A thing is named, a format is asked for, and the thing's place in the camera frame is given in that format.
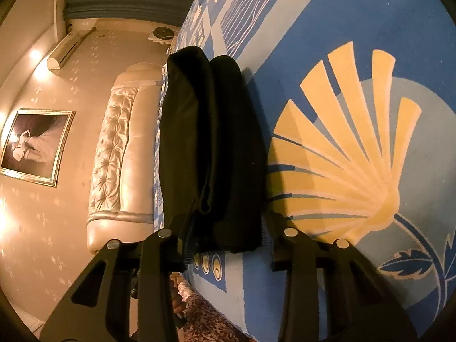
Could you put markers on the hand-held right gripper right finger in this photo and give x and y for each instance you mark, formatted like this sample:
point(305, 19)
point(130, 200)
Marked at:
point(276, 256)

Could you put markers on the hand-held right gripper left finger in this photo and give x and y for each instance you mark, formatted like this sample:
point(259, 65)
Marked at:
point(188, 242)

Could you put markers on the black pants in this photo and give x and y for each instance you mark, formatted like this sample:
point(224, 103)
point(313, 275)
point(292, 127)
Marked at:
point(213, 149)

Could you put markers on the floral patterned rug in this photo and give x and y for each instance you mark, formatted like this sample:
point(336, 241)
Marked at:
point(210, 317)

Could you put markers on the cream tufted headboard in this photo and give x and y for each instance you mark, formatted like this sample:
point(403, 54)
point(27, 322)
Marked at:
point(121, 149)

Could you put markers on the blue leaf-patterned bedspread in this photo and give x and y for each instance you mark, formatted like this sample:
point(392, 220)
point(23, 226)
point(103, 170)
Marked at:
point(338, 42)

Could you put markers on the gold framed wall picture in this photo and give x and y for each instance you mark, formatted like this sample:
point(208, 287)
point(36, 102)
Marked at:
point(35, 146)

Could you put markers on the white wall air conditioner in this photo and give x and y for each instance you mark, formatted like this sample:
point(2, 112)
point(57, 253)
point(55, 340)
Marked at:
point(64, 51)

